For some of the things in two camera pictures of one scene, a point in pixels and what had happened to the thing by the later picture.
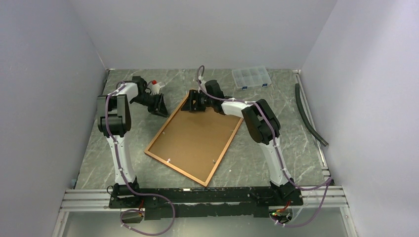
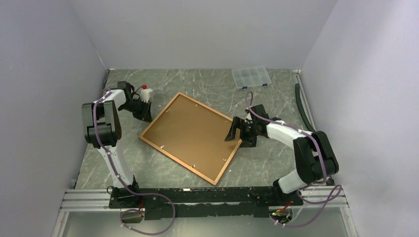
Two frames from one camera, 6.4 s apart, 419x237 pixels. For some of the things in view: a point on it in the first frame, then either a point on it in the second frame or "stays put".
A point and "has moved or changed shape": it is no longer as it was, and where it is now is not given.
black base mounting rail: x=176 y=203 stays put
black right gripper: x=189 y=106 -> x=246 y=141
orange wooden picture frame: x=167 y=123 -> x=194 y=135
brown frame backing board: x=194 y=141 has moved or changed shape
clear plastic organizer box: x=251 y=77 stays put
